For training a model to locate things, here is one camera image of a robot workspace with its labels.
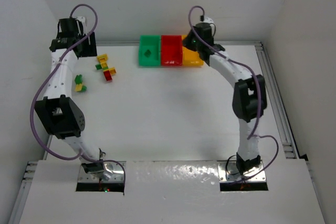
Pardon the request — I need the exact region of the green lego brick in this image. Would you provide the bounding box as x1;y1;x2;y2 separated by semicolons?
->
144;50;152;58

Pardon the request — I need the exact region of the green yellow lego cluster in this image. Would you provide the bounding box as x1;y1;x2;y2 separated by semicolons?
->
75;74;87;92

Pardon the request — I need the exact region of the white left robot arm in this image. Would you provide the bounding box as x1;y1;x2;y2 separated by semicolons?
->
34;16;106;177

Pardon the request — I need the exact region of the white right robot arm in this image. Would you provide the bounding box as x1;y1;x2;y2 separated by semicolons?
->
182;22;267;174

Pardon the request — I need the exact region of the yellow plastic bin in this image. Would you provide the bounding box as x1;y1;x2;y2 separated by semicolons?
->
182;46;204;67

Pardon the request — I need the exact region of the red plastic bin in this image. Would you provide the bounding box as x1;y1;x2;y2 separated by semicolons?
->
161;35;183;66

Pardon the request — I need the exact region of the green plastic bin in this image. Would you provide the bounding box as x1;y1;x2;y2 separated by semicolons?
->
138;35;161;67

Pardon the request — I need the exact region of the stacked lego brick tower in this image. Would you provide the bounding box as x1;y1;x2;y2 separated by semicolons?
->
95;54;117;82

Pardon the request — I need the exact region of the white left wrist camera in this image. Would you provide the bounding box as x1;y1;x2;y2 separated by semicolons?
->
76;16;87;34

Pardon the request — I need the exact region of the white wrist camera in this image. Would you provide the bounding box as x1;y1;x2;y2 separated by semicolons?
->
76;16;87;34
200;15;214;25

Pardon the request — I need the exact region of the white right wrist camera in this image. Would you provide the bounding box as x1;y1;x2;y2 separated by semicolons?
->
200;15;214;25

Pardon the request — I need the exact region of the aluminium frame rail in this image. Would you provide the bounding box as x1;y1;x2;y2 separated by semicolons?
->
255;42;299;159

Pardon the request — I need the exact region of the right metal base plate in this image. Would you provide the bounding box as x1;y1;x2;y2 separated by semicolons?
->
217;160;267;183

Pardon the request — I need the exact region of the metal base plate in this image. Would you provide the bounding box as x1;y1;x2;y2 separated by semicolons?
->
217;160;267;183
78;162;125;183

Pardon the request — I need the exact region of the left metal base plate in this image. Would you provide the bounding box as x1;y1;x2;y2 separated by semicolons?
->
78;162;125;183

